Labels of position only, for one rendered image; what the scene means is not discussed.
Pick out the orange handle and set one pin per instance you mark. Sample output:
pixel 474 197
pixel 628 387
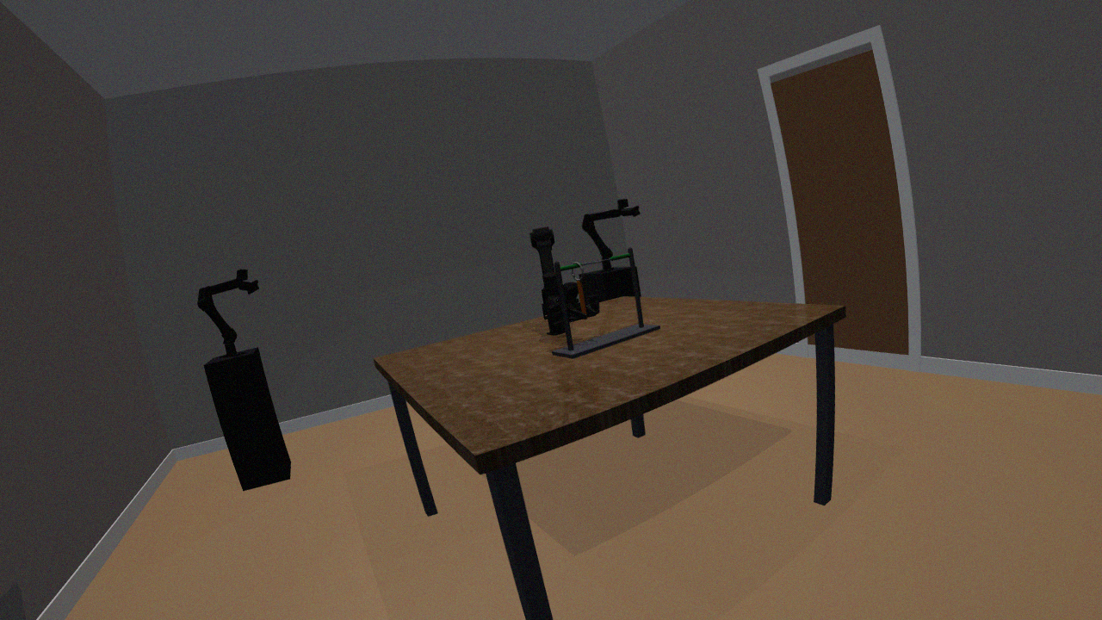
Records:
pixel 580 288

